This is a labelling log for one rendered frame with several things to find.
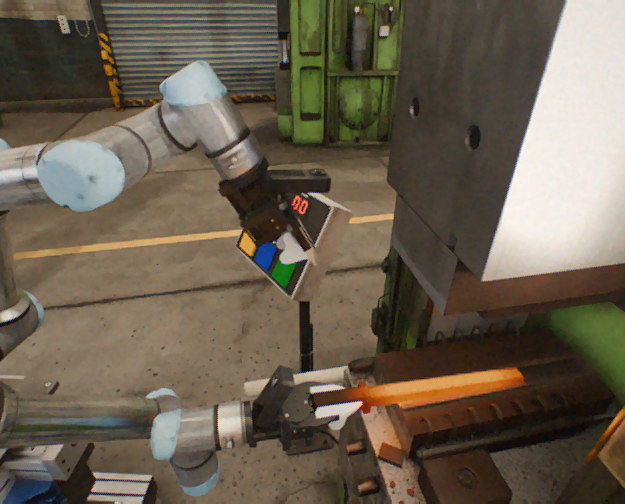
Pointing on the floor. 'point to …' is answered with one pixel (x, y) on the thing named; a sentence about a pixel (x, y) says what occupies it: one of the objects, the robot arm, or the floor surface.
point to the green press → (338, 71)
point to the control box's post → (304, 335)
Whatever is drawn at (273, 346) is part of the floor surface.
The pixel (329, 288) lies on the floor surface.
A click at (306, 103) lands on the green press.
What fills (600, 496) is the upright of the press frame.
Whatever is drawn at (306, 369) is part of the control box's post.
